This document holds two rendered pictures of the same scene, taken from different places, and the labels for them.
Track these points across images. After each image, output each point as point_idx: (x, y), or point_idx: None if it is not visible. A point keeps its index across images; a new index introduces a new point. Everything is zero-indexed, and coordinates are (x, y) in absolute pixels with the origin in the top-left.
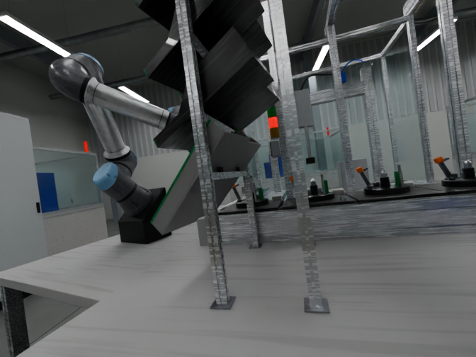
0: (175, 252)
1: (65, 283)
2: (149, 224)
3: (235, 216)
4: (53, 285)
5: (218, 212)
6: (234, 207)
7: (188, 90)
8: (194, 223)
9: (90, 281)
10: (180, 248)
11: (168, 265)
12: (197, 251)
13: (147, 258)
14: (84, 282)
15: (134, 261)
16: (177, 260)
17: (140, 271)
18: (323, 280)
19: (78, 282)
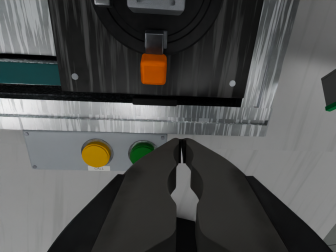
0: (262, 145)
1: (324, 223)
2: (187, 249)
3: (292, 24)
4: (322, 232)
5: (245, 90)
6: (178, 59)
7: None
8: (39, 205)
9: (330, 200)
10: (241, 146)
11: (321, 127)
12: (274, 105)
13: (271, 178)
14: (329, 205)
15: (280, 188)
16: (303, 124)
17: (324, 157)
18: None
19: (326, 212)
